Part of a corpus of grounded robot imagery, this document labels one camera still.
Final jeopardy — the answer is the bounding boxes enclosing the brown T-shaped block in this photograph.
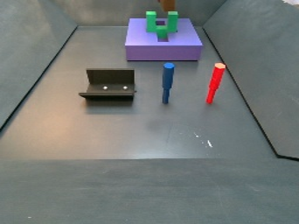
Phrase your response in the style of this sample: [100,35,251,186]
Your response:
[157,0,174,11]

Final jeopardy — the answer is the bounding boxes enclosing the purple square board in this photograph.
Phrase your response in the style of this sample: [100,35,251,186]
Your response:
[125,18,202,61]

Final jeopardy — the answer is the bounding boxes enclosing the blue stepped peg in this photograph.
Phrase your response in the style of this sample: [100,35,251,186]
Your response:
[162,62,174,104]

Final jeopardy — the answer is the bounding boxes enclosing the red stepped peg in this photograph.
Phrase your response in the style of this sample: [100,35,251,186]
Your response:
[205,63,225,104]

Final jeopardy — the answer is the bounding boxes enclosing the green U-shaped block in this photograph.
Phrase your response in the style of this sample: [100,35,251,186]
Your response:
[145,11,178,39]

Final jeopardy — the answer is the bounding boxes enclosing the black angle bracket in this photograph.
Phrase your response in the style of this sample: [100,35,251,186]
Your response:
[78,68,136,99]

